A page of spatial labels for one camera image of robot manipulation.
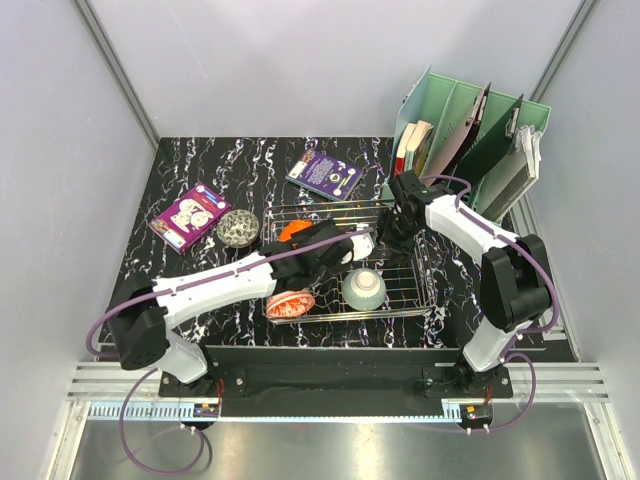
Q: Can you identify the wire dish rack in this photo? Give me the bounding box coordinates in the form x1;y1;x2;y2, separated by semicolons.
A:
262;200;436;325

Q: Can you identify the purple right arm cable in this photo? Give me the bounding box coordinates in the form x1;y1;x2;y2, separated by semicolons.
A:
419;174;559;436

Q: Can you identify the cream paperback book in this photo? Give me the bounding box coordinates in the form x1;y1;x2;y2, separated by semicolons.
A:
396;120;435;175

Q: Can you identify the purple rabbit picture book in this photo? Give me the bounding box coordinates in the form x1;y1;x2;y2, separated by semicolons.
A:
149;182;232;255

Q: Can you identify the dark purple paperback book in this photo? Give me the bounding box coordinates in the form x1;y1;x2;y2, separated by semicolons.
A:
286;149;363;202

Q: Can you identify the red spine book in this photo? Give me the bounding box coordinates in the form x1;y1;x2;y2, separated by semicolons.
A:
394;156;406;176

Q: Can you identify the red white floral bowl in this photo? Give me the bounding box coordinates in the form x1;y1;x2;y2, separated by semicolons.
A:
266;290;315;319

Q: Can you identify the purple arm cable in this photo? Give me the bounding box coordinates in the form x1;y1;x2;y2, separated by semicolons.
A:
84;224;376;474
419;174;559;436

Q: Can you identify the aluminium frame rail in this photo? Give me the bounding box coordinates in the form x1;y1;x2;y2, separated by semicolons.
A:
67;362;609;424

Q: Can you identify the pale green upturned bowl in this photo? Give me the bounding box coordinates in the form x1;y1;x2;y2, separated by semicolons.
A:
341;268;386;311

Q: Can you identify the orange bowl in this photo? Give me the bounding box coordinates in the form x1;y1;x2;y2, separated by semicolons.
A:
279;219;313;242

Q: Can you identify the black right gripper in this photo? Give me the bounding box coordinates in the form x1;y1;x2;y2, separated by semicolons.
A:
372;207;422;267

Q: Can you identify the dark green clipboard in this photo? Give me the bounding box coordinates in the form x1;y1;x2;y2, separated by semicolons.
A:
454;94;523;188

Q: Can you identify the pink clipboard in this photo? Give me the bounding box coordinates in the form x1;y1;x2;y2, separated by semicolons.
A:
422;82;492;176

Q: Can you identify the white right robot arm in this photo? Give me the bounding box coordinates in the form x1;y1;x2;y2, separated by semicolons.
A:
377;171;559;397

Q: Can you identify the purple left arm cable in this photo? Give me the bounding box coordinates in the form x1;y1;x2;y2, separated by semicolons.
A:
84;224;376;474

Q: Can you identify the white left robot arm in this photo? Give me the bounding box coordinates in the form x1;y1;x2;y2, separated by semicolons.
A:
106;220;374;396

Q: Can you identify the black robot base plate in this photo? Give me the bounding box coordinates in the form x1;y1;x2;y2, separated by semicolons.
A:
160;346;509;398

